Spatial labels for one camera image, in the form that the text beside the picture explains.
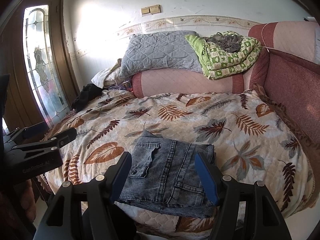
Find blue denim pants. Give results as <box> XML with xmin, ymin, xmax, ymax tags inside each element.
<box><xmin>116</xmin><ymin>130</ymin><xmax>217</xmax><ymax>218</ymax></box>

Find grey crumpled cloth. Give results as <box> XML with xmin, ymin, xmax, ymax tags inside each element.
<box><xmin>202</xmin><ymin>32</ymin><xmax>247</xmax><ymax>53</ymax></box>

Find black cloth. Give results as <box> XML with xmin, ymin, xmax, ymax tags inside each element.
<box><xmin>71</xmin><ymin>84</ymin><xmax>104</xmax><ymax>112</ymax></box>

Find grey quilted pillow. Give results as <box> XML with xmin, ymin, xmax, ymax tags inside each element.
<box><xmin>117</xmin><ymin>30</ymin><xmax>203</xmax><ymax>78</ymax></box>

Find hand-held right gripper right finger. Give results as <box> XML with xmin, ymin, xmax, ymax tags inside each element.
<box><xmin>194</xmin><ymin>152</ymin><xmax>292</xmax><ymax>240</ymax></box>

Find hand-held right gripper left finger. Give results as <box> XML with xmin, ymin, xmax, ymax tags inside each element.
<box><xmin>31</xmin><ymin>151</ymin><xmax>132</xmax><ymax>240</ymax></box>

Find wooden door with glass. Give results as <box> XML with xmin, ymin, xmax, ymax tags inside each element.
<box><xmin>0</xmin><ymin>0</ymin><xmax>78</xmax><ymax>140</ymax></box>

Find purple patterned cloth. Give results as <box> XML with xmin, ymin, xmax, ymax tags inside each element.
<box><xmin>109</xmin><ymin>80</ymin><xmax>133</xmax><ymax>92</ymax></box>

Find green patterned quilt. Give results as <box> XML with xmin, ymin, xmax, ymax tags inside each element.
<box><xmin>185</xmin><ymin>31</ymin><xmax>263</xmax><ymax>80</ymax></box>

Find white pillow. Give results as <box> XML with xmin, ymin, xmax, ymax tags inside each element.
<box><xmin>91</xmin><ymin>59</ymin><xmax>123</xmax><ymax>88</ymax></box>

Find leaf print blanket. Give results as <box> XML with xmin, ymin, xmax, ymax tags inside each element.
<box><xmin>37</xmin><ymin>84</ymin><xmax>316</xmax><ymax>238</ymax></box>

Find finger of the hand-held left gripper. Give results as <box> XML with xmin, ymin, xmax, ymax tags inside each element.
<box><xmin>4</xmin><ymin>121</ymin><xmax>50</xmax><ymax>143</ymax></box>
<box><xmin>11</xmin><ymin>127</ymin><xmax>77</xmax><ymax>156</ymax></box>

